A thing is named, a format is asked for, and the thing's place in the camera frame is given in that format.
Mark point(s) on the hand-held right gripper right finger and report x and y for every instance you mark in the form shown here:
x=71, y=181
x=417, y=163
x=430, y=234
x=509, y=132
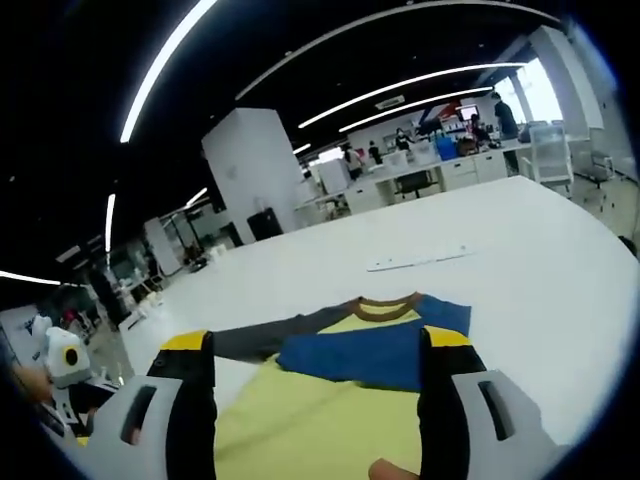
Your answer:
x=440, y=400

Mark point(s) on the wide ceiling light strip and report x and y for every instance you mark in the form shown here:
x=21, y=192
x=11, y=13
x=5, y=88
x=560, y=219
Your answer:
x=165, y=65

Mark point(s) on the long ceiling light strip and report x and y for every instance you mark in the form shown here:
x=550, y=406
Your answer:
x=410, y=82
x=415, y=103

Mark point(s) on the yellow blue grey garment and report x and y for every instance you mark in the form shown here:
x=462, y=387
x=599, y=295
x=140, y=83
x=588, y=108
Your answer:
x=310, y=425

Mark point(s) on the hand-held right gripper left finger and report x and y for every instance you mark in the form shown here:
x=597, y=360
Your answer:
x=192, y=400

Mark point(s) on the black office chair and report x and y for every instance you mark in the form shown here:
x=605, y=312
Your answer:
x=412, y=184

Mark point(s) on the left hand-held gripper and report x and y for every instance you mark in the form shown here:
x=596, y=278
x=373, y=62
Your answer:
x=67, y=357

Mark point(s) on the white mesh chair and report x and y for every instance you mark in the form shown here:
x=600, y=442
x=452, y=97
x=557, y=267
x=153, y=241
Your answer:
x=550, y=152

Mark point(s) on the white cabinet row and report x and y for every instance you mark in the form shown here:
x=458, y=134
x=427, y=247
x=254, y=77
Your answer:
x=465, y=172

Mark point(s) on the black boxy case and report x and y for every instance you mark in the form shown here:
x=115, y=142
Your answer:
x=265, y=225

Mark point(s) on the person's right hand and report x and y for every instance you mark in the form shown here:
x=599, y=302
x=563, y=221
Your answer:
x=395, y=471

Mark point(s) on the blue crate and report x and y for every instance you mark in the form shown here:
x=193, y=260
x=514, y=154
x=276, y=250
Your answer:
x=446, y=150

